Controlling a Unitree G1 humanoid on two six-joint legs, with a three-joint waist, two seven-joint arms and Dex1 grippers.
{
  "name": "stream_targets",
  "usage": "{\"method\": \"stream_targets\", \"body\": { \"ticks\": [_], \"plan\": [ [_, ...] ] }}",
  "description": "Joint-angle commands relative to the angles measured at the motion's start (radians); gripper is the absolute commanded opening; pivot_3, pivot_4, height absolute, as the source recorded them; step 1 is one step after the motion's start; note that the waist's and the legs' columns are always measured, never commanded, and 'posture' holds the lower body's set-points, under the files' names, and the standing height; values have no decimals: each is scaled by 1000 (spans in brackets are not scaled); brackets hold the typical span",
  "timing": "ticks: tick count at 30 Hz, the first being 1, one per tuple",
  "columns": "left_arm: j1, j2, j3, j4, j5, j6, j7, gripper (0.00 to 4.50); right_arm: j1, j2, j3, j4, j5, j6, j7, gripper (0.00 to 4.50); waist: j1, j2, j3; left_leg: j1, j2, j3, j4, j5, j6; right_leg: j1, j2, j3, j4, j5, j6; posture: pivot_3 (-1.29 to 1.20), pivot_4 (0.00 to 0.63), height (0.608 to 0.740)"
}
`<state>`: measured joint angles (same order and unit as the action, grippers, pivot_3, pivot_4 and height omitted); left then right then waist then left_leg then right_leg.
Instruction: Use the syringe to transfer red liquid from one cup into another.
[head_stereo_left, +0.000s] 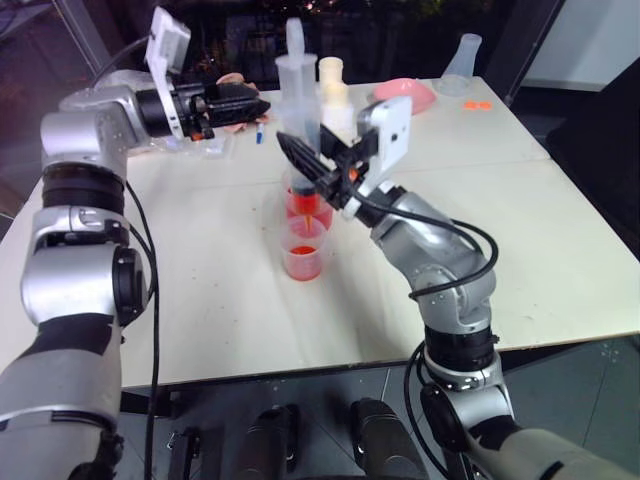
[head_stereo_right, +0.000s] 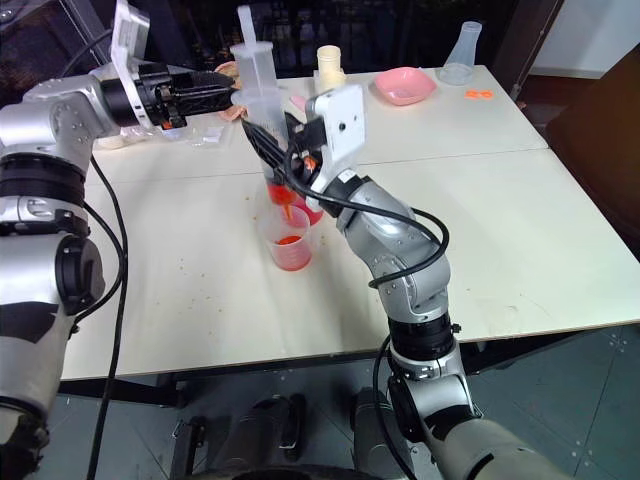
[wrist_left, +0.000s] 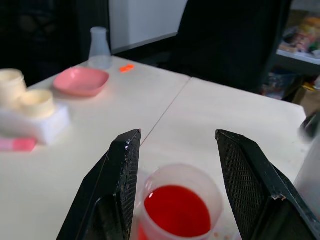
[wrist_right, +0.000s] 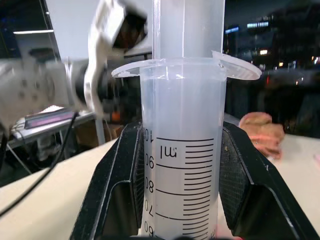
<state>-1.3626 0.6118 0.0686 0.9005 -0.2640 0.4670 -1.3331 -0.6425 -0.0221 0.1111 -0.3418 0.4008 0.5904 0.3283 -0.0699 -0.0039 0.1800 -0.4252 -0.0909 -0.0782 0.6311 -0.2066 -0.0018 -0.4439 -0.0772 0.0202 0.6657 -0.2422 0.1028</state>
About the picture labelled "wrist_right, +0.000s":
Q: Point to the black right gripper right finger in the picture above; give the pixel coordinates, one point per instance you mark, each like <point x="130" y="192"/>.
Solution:
<point x="250" y="180"/>

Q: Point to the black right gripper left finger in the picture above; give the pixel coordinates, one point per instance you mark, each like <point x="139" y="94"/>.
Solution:
<point x="112" y="175"/>

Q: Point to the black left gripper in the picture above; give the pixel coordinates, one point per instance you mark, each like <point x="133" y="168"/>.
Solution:
<point x="117" y="95"/>

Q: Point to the large translucent plastic syringe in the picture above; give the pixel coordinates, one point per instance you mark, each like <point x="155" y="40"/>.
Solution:
<point x="182" y="112"/>

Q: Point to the grey metal background desk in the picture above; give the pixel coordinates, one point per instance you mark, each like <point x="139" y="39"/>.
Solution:
<point x="85" y="122"/>

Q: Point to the pink crumpled cloth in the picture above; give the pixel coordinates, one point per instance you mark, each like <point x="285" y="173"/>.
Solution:
<point x="265" y="135"/>

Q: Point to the dark flat electronic device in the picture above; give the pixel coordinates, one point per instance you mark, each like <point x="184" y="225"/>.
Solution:
<point x="50" y="118"/>

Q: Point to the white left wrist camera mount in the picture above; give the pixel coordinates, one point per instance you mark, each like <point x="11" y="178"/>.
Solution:
<point x="105" y="25"/>

